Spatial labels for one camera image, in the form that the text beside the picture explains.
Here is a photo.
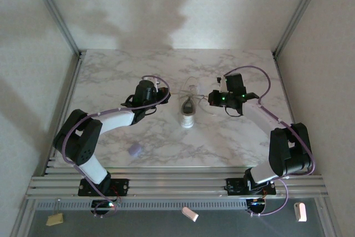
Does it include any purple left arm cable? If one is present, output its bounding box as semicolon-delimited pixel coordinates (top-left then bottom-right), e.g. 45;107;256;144
62;75;171;218

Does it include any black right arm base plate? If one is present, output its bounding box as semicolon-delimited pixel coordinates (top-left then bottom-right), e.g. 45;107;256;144
226;177;277;196

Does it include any white sneaker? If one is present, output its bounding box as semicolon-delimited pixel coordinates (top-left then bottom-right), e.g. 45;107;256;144
177;77;202;129

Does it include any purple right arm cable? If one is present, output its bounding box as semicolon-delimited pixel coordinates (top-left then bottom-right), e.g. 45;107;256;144
224;65;317;217

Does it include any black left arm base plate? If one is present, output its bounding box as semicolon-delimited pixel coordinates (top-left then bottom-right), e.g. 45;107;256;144
77;178;130;196

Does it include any yellow paper tag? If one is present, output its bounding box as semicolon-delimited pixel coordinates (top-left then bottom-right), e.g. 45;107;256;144
46;213;64;226

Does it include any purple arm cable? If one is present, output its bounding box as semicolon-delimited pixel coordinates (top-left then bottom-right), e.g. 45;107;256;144
224;65;317;217
62;75;171;218

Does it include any grey slotted cable duct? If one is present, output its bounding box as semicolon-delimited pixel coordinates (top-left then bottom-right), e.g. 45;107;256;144
34;199;247;211

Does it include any small lilac patch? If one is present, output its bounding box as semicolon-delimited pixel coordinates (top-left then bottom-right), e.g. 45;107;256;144
128;142;144;157

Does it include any white shoelace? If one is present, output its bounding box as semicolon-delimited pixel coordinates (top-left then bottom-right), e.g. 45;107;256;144
170;89;220;117

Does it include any white pink plastic block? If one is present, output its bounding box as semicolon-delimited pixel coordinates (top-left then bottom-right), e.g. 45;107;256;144
293;202;307;223
181;206;199;223

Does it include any aluminium corner post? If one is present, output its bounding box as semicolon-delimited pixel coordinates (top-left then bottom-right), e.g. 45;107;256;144
26;0;85;59
271;0;328;59

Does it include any aluminium front rail frame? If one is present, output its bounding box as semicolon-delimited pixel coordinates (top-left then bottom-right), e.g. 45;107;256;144
23;166;329;201

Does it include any aluminium side rail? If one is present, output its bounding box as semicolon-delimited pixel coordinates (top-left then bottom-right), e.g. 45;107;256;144
41;53;85;177

